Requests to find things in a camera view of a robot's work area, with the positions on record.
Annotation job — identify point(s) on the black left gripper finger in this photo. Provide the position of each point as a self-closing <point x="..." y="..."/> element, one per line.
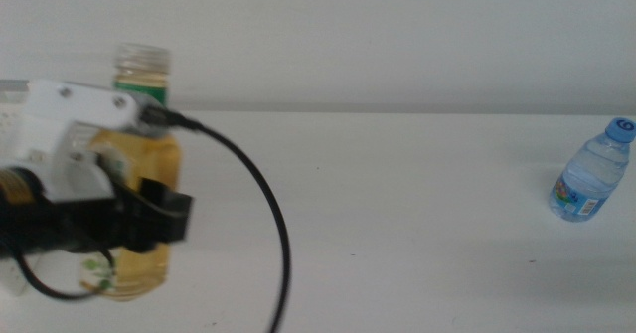
<point x="166" y="214"/>

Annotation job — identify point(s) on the yellow tea bottle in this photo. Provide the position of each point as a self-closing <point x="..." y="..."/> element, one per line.
<point x="149" y="164"/>

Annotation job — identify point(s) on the small blue-capped water bottle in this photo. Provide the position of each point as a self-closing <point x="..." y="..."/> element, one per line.
<point x="591" y="174"/>

